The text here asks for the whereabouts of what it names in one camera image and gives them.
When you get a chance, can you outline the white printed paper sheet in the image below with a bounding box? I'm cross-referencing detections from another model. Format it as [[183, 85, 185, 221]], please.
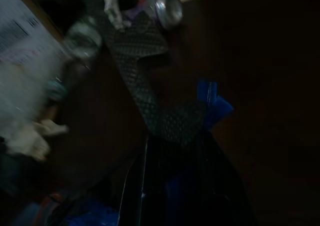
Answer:
[[0, 0, 67, 69]]

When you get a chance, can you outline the white crumpled tissue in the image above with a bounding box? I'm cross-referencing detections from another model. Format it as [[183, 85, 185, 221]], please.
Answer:
[[6, 119, 70, 162]]

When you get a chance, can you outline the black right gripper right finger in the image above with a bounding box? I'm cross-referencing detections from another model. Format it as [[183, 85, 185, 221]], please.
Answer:
[[149, 100, 208, 150]]

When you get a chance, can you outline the black bin bag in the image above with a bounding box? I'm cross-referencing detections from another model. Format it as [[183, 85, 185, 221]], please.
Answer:
[[117, 133, 253, 226]]

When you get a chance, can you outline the silver purple drink can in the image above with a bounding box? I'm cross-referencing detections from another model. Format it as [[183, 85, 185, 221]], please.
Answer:
[[153, 0, 185, 30]]

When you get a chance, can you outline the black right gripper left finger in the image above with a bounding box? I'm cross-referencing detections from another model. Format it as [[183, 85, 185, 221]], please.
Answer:
[[101, 10, 169, 134]]

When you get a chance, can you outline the blue plastic rubbish bin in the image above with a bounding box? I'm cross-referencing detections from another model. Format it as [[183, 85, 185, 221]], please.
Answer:
[[163, 79, 235, 212]]

